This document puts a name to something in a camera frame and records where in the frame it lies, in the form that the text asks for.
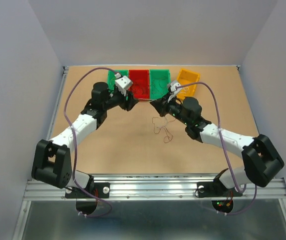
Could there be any purple cable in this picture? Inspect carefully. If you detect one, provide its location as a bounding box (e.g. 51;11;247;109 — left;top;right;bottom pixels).
177;81;258;217
64;67;113;218

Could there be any left green bin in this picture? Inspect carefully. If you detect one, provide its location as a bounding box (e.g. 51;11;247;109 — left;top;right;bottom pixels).
107;69;129;91

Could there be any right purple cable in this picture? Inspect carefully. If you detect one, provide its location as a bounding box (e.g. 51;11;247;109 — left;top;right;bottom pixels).
177;81;258;217

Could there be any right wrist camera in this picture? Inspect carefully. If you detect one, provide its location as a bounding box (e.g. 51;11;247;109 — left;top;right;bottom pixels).
167;80;181;102

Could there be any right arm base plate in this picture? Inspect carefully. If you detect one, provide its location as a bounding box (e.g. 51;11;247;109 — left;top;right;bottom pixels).
194;181;243;198

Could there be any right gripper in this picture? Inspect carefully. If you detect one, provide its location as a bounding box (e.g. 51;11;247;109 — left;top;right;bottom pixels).
151;91;190;126

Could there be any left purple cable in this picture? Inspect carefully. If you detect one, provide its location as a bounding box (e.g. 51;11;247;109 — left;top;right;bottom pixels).
64;67;113;218

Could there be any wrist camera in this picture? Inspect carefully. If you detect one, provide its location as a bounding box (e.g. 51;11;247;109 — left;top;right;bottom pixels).
114;76;133;96
167;80;181;102

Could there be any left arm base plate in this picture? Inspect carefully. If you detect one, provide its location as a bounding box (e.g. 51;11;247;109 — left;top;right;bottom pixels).
64;182;110;199

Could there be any red bin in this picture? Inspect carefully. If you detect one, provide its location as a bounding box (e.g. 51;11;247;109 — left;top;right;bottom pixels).
129;69;150;99

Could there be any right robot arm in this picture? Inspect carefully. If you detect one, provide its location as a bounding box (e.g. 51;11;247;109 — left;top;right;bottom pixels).
151;95;285;198

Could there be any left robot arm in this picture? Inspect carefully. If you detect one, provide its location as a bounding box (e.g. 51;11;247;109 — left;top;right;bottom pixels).
31;77;138;197

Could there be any brown wire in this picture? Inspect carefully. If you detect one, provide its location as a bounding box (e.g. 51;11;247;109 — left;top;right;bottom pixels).
151;76;170;97

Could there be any right green bin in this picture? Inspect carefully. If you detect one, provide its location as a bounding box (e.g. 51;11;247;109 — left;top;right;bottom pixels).
149;69;171;100

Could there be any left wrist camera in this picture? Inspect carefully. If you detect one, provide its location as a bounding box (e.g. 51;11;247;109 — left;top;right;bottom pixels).
114;76;133;96

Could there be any green bin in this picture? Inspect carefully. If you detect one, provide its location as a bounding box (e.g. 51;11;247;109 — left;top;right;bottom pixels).
149;69;171;100
107;69;129;91

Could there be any yellow bin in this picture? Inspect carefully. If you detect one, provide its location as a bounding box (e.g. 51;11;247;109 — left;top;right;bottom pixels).
177;68;200;100

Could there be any wire bundle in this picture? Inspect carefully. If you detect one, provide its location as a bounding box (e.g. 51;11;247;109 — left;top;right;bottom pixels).
139;98;177;145

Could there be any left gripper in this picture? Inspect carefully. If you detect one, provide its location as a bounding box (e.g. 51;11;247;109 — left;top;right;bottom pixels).
103;86;139;112

